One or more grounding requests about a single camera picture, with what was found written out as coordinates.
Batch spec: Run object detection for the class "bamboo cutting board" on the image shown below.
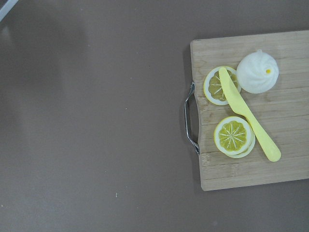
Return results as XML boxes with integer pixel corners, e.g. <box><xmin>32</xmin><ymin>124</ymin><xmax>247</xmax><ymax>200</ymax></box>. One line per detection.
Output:
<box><xmin>190</xmin><ymin>30</ymin><xmax>309</xmax><ymax>191</ymax></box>

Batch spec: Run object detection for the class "white steamed bun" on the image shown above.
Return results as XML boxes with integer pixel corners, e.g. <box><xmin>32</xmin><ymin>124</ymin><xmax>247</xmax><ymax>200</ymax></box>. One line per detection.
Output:
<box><xmin>236</xmin><ymin>50</ymin><xmax>279</xmax><ymax>94</ymax></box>

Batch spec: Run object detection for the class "upper lemon slice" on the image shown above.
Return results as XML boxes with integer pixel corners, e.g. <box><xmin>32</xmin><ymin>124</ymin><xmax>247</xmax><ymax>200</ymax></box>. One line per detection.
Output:
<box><xmin>203</xmin><ymin>66</ymin><xmax>241</xmax><ymax>106</ymax></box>

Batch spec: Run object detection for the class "bottom lemon slice of stack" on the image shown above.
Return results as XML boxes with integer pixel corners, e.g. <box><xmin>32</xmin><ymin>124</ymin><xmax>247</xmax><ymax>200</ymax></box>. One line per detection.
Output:
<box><xmin>226</xmin><ymin>133</ymin><xmax>256</xmax><ymax>159</ymax></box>

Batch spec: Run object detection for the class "metal cutting board handle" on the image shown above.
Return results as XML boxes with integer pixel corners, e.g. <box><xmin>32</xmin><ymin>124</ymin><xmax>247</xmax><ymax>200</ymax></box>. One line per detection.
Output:
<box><xmin>183</xmin><ymin>82</ymin><xmax>200</xmax><ymax>156</ymax></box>

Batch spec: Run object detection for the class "yellow plastic knife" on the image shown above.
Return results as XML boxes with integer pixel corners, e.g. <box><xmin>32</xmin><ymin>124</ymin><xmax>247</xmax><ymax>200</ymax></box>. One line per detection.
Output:
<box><xmin>219</xmin><ymin>67</ymin><xmax>281</xmax><ymax>162</ymax></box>

